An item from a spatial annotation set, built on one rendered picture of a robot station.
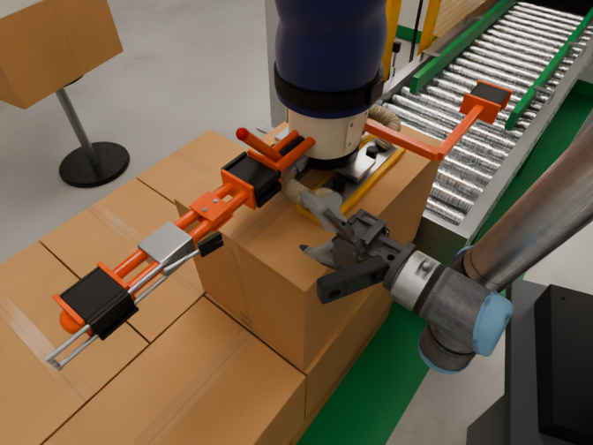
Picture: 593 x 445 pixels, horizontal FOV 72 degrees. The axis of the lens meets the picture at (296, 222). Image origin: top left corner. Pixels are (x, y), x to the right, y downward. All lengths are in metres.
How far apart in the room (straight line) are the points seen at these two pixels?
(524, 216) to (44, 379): 1.18
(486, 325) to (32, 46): 1.97
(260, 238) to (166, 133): 2.05
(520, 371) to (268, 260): 0.59
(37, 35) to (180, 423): 1.65
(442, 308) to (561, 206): 0.21
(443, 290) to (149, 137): 2.44
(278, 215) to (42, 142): 2.36
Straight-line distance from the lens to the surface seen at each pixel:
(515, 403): 1.02
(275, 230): 0.89
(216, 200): 0.77
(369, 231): 0.69
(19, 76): 2.13
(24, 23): 2.12
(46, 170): 2.87
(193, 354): 1.21
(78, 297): 0.70
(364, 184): 0.98
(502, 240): 0.70
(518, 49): 2.81
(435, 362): 0.77
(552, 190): 0.61
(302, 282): 0.82
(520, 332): 1.11
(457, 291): 0.64
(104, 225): 1.58
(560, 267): 2.36
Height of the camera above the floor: 1.63
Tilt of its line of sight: 49 degrees down
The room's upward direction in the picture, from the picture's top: straight up
